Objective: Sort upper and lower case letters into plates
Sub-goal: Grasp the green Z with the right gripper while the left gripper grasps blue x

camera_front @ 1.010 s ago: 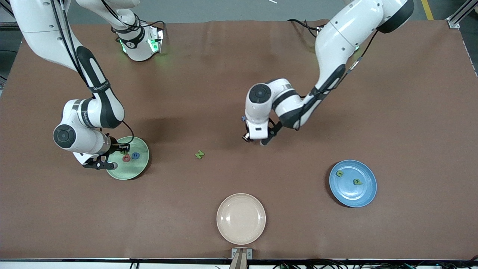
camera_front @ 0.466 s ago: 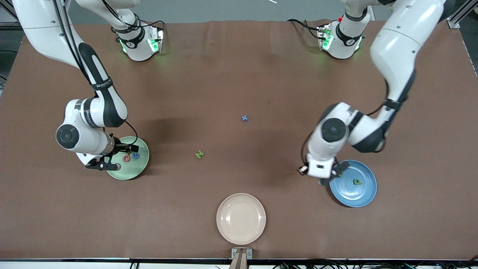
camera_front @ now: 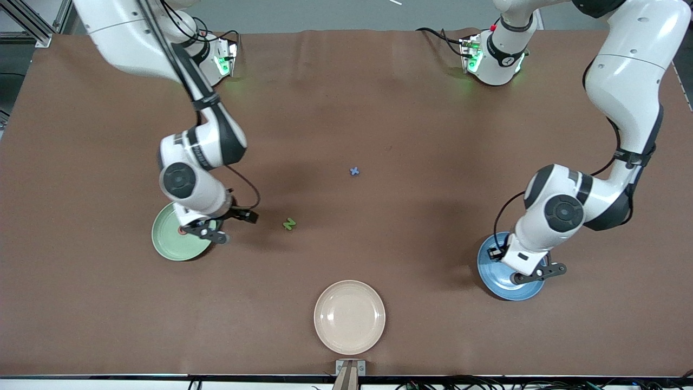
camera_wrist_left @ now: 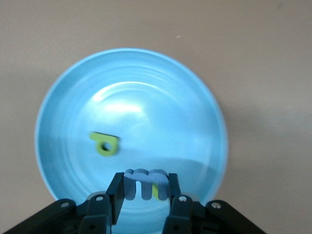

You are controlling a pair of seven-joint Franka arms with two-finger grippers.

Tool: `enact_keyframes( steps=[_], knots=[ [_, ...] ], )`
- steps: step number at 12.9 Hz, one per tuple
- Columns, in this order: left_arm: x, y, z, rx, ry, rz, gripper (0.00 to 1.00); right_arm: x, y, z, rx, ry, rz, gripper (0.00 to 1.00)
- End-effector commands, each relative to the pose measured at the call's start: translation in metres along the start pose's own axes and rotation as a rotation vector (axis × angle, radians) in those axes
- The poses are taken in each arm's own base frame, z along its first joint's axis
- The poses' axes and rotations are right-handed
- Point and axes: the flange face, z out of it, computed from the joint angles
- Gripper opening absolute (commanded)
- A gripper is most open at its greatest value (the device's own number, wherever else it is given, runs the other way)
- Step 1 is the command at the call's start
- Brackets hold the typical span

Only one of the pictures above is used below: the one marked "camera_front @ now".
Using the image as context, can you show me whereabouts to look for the beige plate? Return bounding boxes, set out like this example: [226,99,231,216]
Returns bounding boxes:
[314,280,386,355]

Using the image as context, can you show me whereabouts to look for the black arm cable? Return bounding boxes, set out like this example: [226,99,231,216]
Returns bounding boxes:
[138,0,261,211]
[494,54,623,251]

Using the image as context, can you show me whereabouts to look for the aluminium frame profile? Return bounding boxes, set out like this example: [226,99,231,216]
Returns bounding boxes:
[0,0,74,47]

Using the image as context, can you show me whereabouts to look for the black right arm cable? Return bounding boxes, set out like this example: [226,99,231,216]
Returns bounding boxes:
[138,0,261,211]

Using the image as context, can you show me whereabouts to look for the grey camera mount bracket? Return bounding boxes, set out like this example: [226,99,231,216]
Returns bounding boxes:
[335,359,367,390]

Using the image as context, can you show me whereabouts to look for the black left base cable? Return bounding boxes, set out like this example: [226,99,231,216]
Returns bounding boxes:
[416,26,467,57]

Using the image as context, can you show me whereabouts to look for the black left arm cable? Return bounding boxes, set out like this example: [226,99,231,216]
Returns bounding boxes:
[494,54,623,251]

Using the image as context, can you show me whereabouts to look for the black right base cable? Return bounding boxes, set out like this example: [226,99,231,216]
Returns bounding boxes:
[198,16,240,57]

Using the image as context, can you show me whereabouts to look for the black base cable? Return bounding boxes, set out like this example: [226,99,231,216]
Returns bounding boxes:
[198,16,240,57]
[416,26,467,57]

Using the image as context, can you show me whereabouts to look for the light green plate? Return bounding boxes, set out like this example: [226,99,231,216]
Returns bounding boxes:
[152,202,215,262]

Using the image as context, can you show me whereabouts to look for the blue plate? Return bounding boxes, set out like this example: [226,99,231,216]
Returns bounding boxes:
[477,232,546,301]

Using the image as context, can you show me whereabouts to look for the brown table cover sheet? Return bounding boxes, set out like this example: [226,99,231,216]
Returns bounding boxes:
[0,28,693,377]

